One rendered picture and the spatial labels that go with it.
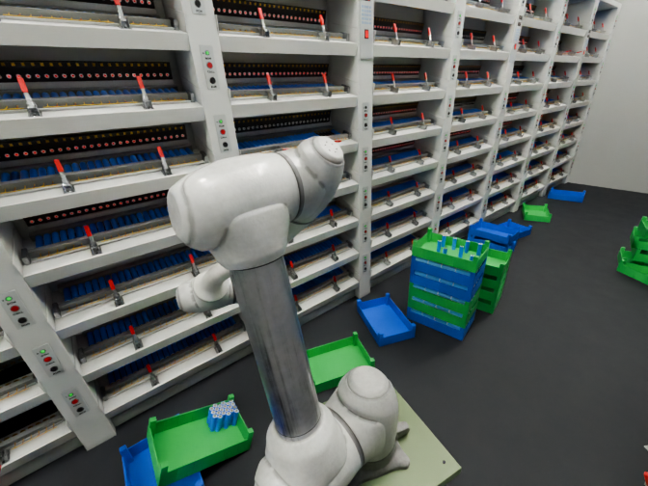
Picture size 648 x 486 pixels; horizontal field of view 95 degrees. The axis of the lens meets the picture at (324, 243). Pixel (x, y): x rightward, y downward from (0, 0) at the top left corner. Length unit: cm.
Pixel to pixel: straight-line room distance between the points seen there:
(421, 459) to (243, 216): 83
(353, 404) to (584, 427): 101
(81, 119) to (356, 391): 102
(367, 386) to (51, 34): 116
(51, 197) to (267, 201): 76
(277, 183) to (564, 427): 137
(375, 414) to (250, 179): 60
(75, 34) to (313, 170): 78
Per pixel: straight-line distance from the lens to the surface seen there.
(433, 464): 105
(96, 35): 113
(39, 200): 113
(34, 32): 112
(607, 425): 165
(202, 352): 153
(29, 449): 158
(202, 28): 119
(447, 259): 149
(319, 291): 171
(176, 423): 139
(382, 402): 81
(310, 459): 72
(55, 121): 111
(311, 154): 54
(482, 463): 136
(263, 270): 51
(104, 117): 111
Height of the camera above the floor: 114
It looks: 26 degrees down
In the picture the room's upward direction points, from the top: 4 degrees counter-clockwise
